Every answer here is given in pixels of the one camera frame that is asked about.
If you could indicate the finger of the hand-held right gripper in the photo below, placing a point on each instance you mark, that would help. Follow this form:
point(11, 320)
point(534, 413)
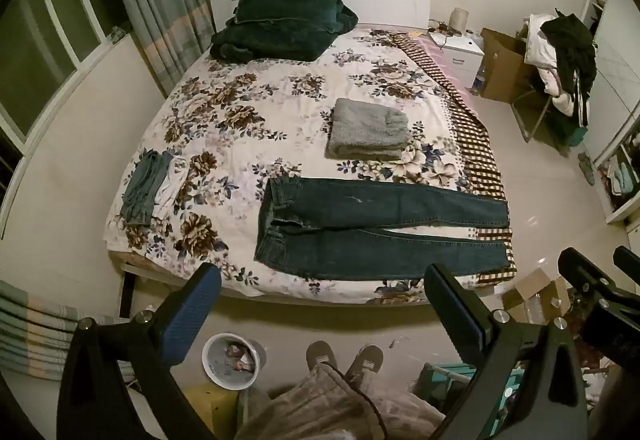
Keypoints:
point(585, 270)
point(629, 259)

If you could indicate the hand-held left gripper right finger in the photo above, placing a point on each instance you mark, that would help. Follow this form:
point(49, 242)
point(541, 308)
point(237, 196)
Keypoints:
point(450, 301)

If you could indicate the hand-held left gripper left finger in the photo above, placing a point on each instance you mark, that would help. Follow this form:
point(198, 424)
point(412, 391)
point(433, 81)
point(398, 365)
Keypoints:
point(192, 315)

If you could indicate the dark blue jeans pants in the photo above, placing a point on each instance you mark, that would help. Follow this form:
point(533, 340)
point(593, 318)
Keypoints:
point(350, 230)

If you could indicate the small open cardboard box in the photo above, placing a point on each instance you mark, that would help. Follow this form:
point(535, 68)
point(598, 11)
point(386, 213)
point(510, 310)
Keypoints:
point(540, 292)

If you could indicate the white trash bin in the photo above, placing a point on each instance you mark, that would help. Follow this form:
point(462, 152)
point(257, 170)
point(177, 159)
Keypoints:
point(232, 362)

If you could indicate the yellow box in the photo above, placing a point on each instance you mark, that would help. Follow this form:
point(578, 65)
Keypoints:
point(215, 407)

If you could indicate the grey floor slipper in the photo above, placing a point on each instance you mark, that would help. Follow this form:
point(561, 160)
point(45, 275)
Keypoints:
point(586, 169)

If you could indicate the white folded garment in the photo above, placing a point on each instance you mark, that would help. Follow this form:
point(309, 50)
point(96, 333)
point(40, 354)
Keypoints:
point(172, 185)

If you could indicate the grey-green folded garment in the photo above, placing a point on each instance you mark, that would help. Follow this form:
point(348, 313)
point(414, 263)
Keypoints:
point(142, 187)

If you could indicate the green striped cloth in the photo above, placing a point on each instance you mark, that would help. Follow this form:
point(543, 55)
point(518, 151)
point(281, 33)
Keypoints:
point(35, 330)

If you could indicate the beige plush robe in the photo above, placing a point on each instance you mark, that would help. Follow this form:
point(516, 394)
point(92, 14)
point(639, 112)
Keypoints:
point(320, 410)

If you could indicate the folding chair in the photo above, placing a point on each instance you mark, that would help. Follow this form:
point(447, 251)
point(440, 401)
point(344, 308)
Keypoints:
point(532, 113)

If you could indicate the white wardrobe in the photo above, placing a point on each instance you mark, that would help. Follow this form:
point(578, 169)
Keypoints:
point(617, 70)

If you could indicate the grey folded towel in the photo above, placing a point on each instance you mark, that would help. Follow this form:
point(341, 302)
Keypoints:
point(367, 130)

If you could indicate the floral bed blanket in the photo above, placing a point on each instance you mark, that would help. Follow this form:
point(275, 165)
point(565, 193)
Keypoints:
point(250, 130)

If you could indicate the plastic water bottle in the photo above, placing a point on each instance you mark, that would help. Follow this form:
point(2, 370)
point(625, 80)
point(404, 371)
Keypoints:
point(480, 79)

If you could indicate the large cardboard box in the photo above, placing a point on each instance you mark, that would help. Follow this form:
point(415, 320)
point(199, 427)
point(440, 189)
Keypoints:
point(502, 65)

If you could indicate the white clothes pile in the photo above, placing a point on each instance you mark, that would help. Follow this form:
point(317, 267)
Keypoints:
point(540, 48)

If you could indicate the white nightstand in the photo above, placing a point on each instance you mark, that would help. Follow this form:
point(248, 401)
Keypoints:
point(462, 55)

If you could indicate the beige table lamp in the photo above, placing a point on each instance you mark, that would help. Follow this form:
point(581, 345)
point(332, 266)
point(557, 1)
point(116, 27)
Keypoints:
point(458, 19)

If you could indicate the white bed headboard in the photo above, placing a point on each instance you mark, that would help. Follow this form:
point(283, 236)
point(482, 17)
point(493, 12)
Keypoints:
point(390, 5)

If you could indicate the dark green plush blanket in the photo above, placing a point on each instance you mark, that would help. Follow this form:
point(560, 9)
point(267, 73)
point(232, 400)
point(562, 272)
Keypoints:
point(280, 25)

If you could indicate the white framed window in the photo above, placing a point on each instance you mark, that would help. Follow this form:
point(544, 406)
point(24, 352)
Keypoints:
point(50, 30)

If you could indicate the wooden bed frame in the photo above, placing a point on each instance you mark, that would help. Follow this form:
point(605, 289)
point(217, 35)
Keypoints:
point(126, 292)

